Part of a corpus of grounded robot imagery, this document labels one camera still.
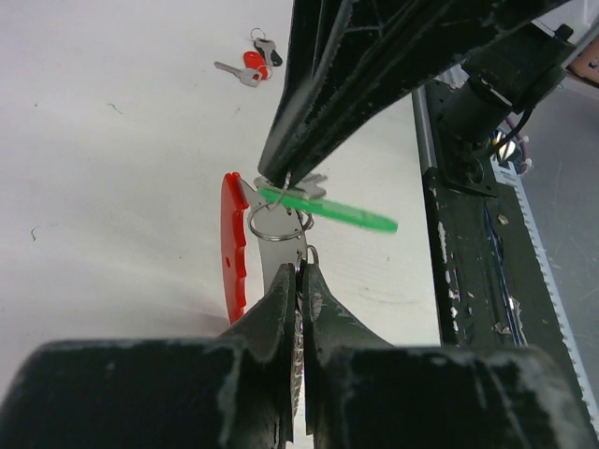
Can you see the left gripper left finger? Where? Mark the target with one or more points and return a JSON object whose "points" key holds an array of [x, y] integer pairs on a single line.
{"points": [[231, 391]]}

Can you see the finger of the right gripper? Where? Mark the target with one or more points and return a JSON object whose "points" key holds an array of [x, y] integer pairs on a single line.
{"points": [[477, 112], [315, 33]]}

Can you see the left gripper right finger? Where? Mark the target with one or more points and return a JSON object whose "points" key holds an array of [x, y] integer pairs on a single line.
{"points": [[362, 392]]}

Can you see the red tag key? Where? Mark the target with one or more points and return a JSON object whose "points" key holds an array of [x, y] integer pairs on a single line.
{"points": [[258, 63]]}

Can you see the green tag key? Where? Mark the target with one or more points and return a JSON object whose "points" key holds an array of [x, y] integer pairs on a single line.
{"points": [[308, 196]]}

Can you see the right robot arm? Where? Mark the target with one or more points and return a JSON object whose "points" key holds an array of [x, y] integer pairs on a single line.
{"points": [[349, 60]]}

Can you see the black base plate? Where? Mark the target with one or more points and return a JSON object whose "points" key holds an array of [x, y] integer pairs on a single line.
{"points": [[492, 287]]}

